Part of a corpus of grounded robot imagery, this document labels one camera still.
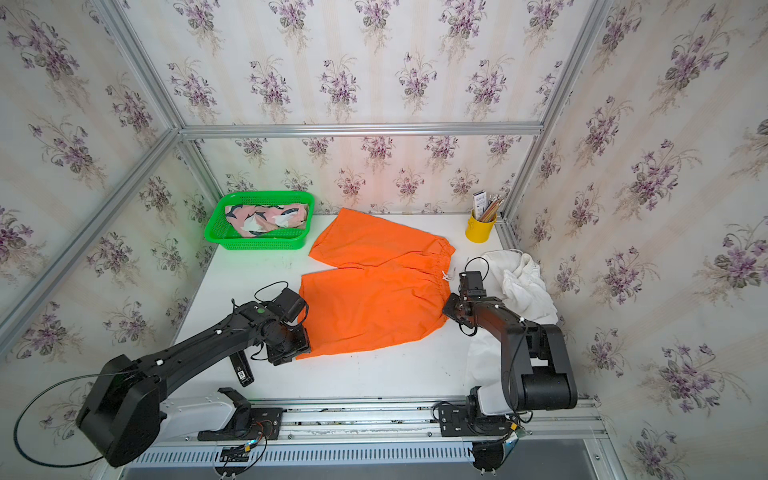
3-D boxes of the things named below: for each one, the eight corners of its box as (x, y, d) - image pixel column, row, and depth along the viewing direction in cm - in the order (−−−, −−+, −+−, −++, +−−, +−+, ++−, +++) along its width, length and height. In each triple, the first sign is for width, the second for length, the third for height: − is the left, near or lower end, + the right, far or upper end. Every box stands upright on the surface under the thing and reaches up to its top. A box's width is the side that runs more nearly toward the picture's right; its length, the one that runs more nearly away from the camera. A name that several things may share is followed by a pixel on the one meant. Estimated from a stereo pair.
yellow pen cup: (464, 240, 114) (469, 223, 107) (465, 227, 119) (471, 210, 111) (488, 245, 113) (496, 228, 105) (489, 231, 118) (496, 214, 110)
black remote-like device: (247, 388, 82) (239, 383, 78) (237, 362, 87) (229, 356, 82) (257, 382, 83) (250, 376, 79) (246, 357, 88) (239, 350, 83)
